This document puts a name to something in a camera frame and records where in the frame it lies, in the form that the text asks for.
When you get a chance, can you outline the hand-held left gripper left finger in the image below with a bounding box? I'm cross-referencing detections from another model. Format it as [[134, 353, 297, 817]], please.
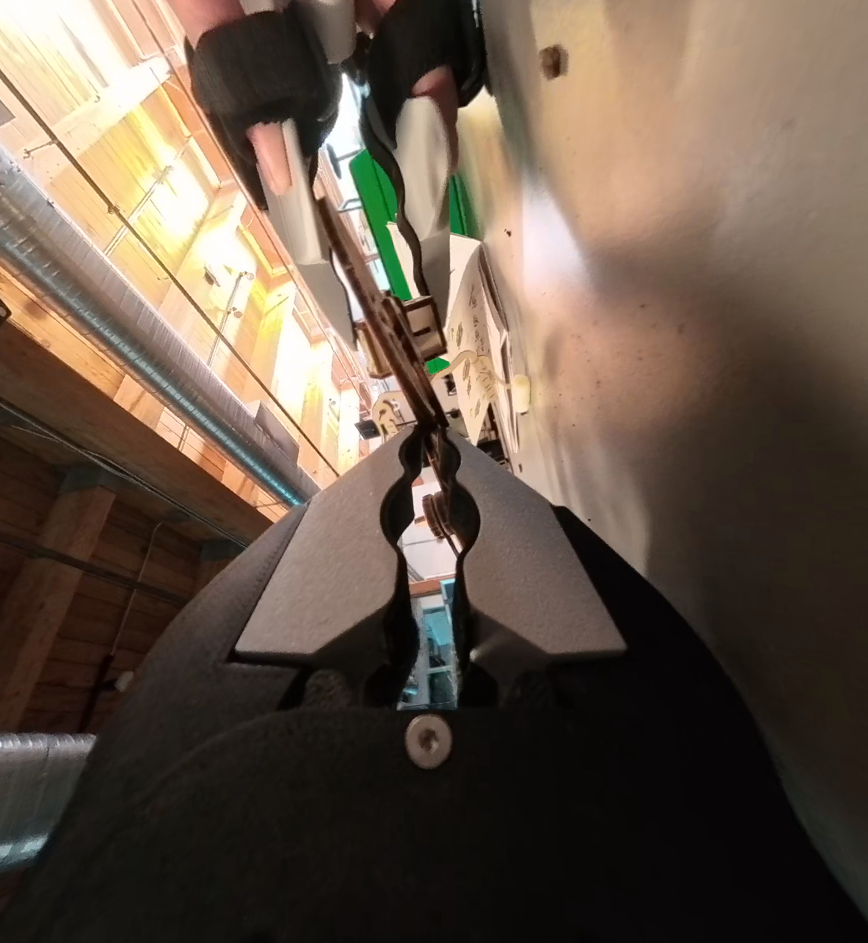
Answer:
[[233, 427, 423, 682]]

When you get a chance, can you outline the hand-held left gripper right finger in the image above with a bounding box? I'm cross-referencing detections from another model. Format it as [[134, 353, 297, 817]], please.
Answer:
[[440, 431, 628, 686]]

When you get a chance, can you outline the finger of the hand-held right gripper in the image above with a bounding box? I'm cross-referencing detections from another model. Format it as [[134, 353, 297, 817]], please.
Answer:
[[360, 96, 460, 306], [264, 118, 364, 351]]

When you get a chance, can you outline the wooden model crate with handlebar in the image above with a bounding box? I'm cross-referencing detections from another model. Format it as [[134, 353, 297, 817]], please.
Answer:
[[359, 293, 516, 439]]

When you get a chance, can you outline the wooden model part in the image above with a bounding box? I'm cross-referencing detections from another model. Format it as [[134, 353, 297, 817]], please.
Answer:
[[314, 192, 479, 564]]

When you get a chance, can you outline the person's right hand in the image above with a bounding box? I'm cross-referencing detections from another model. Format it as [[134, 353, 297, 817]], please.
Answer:
[[176, 0, 458, 197]]

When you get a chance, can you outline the green box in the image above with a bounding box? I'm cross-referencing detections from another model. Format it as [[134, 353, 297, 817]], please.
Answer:
[[349, 147, 479, 378]]

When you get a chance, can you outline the long silver ventilation duct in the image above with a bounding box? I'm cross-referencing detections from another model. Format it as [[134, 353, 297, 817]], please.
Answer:
[[0, 125, 324, 509]]

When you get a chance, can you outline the short silver ventilation duct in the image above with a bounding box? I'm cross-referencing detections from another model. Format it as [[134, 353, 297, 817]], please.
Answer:
[[0, 729, 99, 885]]

